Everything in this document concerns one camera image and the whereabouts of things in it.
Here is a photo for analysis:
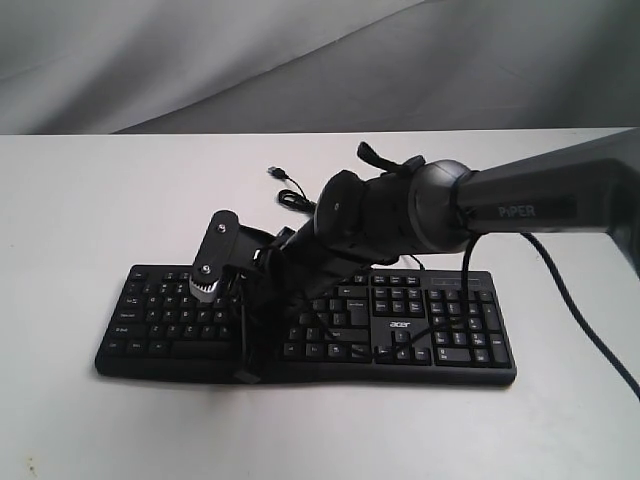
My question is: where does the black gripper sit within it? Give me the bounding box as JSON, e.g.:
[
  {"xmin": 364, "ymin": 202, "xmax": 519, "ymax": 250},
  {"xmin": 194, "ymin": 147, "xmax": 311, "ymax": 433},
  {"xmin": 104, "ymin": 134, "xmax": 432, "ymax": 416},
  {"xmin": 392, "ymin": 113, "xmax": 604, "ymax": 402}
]
[{"xmin": 224, "ymin": 239, "xmax": 348, "ymax": 385}]

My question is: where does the dark piper robot arm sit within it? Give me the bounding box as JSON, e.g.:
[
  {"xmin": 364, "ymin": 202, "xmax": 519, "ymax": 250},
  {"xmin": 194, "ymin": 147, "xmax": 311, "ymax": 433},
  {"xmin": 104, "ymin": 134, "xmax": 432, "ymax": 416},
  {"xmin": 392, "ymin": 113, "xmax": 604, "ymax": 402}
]
[{"xmin": 223, "ymin": 130, "xmax": 639, "ymax": 386}]

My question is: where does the black acer keyboard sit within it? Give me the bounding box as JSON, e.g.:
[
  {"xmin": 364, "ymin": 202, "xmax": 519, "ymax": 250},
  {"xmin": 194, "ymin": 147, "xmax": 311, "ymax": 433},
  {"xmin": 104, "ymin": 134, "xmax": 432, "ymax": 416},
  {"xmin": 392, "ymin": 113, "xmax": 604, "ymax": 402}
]
[{"xmin": 94, "ymin": 265, "xmax": 517, "ymax": 386}]

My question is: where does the grey backdrop cloth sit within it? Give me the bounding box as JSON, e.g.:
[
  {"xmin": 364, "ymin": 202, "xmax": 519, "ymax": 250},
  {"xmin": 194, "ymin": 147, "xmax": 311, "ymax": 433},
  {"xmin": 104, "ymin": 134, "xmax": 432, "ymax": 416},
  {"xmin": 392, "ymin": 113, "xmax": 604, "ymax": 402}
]
[{"xmin": 1, "ymin": 1, "xmax": 639, "ymax": 135}]

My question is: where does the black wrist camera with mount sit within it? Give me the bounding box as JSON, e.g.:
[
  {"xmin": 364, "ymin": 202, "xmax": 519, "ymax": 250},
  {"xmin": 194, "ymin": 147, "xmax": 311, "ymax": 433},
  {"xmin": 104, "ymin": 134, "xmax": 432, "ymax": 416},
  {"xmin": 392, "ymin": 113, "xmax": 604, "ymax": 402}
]
[{"xmin": 189, "ymin": 210, "xmax": 275, "ymax": 304}]

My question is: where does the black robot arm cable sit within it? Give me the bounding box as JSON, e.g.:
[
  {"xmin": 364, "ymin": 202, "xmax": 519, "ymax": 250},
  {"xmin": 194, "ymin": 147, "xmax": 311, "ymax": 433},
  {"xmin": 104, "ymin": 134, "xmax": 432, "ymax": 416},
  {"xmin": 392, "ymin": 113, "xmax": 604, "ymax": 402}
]
[{"xmin": 369, "ymin": 209, "xmax": 640, "ymax": 401}]

